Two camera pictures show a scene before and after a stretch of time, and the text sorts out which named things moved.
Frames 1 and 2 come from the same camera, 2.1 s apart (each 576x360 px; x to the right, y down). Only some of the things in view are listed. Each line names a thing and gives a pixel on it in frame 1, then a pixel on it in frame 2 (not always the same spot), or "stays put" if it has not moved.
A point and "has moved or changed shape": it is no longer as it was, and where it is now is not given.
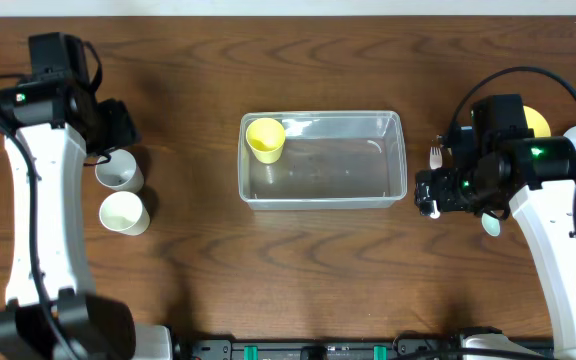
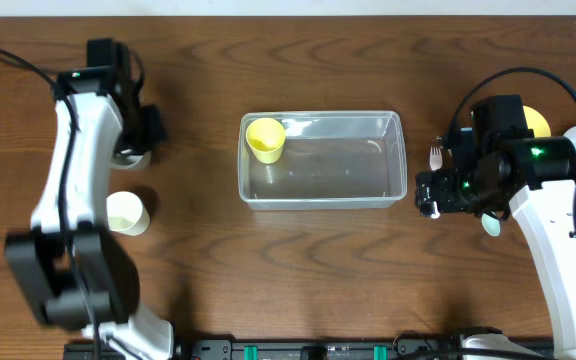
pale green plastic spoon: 491,224 stays put
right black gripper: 428,189 stays put
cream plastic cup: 123,213 stays put
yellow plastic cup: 265,138 stays put
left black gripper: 119,126 → 135,145
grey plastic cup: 119,171 has moved or changed shape
